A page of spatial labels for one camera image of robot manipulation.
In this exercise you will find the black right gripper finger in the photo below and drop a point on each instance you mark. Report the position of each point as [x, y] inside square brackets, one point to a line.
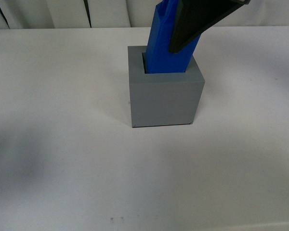
[193, 17]

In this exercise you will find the blue rectangular part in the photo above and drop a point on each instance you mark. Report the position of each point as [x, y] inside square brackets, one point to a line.
[158, 58]

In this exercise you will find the gray square base block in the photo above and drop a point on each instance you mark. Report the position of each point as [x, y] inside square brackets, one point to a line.
[162, 99]

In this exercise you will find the white pleated curtain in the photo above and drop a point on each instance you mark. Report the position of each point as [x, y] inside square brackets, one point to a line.
[37, 14]

